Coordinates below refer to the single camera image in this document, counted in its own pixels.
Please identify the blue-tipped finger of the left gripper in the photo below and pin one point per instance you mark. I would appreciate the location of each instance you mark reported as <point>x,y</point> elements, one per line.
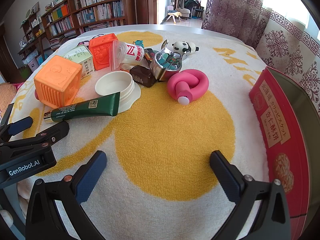
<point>9,130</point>

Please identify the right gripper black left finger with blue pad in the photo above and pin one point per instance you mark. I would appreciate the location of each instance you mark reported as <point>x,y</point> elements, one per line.
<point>43,218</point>

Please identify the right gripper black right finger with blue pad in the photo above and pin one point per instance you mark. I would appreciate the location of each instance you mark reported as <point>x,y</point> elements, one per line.
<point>272,220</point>

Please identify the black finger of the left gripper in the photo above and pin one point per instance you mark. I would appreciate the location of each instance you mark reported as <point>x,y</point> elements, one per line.
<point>51,135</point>

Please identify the light orange rubber cube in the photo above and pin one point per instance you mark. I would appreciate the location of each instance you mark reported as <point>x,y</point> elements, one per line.
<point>58,82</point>

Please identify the green cosmetic tube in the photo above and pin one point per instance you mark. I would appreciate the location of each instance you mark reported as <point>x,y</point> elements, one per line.
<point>103,106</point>

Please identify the white round plastic lid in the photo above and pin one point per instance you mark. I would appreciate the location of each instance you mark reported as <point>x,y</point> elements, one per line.
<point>122,82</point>

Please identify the pale green carton box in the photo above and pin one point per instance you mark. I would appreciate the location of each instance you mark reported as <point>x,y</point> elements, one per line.
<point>83,56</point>

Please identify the dark orange rubber cube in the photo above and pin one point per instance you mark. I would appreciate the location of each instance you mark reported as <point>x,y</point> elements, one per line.
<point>100,48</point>

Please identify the dark brown small packet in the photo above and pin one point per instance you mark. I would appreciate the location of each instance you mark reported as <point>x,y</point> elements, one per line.
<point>142,76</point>

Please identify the teal binder clip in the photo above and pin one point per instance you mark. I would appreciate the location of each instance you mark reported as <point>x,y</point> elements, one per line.
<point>139,43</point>

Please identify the pink knotted foam tube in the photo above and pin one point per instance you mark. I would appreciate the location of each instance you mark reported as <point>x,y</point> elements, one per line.
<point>187,86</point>

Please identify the panda squishy toy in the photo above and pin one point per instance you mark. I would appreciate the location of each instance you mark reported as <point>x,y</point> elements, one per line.
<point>184,48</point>

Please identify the black orange striped lighter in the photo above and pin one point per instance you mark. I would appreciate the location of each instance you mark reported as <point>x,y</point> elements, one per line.
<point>149,55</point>

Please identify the wicker basket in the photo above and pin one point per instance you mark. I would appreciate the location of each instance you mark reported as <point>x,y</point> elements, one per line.
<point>7,93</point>

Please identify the white and yellow towel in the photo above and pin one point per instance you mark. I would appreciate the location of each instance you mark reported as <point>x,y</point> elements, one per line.
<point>158,183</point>

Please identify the small dark wooden shelf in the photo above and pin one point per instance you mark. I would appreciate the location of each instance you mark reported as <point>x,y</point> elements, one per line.
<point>33,34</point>

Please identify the red biscuit tin box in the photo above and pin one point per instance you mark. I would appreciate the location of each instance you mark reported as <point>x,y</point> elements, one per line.
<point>289,124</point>

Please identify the large wooden bookshelf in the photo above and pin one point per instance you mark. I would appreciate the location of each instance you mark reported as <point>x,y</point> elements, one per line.
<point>70,18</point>

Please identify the small wooden stool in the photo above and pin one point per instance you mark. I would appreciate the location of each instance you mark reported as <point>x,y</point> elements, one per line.
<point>174,14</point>

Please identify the purple patterned curtain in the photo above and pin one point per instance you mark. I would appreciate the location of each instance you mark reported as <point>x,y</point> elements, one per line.
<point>281,42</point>

